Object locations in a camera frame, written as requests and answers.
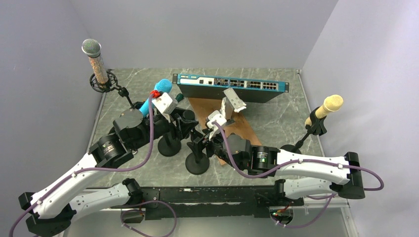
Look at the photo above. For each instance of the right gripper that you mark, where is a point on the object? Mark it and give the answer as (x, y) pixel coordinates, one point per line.
(208, 145)

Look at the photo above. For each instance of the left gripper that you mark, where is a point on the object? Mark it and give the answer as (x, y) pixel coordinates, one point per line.
(185, 125)

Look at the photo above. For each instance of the clip desk mic stand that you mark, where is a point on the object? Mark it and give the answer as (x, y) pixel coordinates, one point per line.
(197, 167)

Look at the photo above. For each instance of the blue foam microphone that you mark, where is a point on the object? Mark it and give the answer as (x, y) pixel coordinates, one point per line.
(161, 87)

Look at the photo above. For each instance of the tripod shock mount stand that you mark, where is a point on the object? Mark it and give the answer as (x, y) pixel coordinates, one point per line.
(110, 85)

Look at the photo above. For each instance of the silver mesh glitter microphone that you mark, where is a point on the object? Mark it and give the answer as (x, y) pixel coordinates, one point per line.
(92, 48)

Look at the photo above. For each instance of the shock mount desk stand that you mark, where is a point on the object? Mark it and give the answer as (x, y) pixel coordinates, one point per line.
(168, 145)

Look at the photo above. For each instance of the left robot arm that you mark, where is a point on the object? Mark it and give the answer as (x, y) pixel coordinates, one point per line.
(53, 209)

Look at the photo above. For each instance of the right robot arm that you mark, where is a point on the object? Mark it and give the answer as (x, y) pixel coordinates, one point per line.
(340, 176)

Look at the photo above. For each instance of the right clip mic stand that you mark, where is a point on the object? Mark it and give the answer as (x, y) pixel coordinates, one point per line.
(316, 127)

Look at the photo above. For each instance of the yellow foam microphone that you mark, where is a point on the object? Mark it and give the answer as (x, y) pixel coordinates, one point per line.
(330, 104)

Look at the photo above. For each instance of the wooden board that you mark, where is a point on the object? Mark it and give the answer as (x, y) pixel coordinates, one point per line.
(241, 127)

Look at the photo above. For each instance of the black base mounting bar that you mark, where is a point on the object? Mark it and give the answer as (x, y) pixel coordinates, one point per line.
(215, 201)

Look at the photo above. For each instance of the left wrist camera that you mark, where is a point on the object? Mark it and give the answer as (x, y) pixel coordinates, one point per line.
(165, 104)

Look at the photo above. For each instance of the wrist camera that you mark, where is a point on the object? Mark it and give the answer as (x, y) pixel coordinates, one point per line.
(217, 117)
(165, 104)

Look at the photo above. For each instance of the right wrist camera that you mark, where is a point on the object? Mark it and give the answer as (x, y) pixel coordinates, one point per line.
(217, 117)

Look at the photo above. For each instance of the white hinged bracket fixture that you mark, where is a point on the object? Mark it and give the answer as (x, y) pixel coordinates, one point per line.
(231, 103)

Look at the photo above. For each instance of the blue network switch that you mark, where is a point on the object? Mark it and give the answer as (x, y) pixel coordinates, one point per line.
(212, 87)

